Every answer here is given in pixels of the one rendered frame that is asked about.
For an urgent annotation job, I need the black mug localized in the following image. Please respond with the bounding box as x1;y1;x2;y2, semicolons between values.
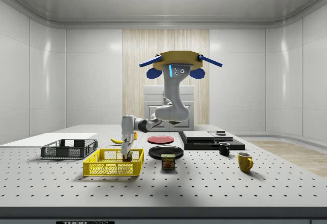
218;142;231;156

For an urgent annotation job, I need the flat-sided can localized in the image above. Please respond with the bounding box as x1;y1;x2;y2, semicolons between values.
160;153;177;170

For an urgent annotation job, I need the drone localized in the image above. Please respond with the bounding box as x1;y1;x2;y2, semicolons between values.
138;50;224;80

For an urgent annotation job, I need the black plate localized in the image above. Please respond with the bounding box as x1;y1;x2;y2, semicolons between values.
148;145;184;160

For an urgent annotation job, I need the yellow mug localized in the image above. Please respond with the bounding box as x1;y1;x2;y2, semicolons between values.
237;152;254;172

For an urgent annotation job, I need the red plate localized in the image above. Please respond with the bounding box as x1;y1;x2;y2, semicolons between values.
147;135;175;145

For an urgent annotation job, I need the dark grey basket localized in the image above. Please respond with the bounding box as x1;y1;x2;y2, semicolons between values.
40;139;99;160

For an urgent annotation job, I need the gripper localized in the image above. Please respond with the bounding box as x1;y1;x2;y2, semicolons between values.
121;138;133;159

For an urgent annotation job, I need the white cabinet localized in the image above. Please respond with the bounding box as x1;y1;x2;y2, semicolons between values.
143;85;196;133

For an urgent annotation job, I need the yellow basket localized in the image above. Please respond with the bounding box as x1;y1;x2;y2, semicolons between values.
82;148;145;177

